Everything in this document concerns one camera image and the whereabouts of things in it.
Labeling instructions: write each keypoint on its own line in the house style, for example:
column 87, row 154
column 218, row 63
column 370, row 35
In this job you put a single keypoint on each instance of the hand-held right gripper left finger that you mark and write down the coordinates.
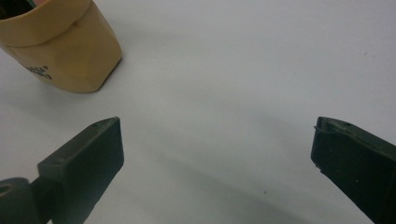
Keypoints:
column 81, row 168

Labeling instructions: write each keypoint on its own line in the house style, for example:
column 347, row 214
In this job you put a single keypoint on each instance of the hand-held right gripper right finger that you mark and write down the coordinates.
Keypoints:
column 361, row 168

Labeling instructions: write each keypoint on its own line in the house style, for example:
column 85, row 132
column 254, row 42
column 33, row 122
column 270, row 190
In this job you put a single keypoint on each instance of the tan pen holder with bear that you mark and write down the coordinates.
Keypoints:
column 62, row 46

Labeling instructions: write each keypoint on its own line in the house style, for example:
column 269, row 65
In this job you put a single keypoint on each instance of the white table mat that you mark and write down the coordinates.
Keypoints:
column 218, row 77

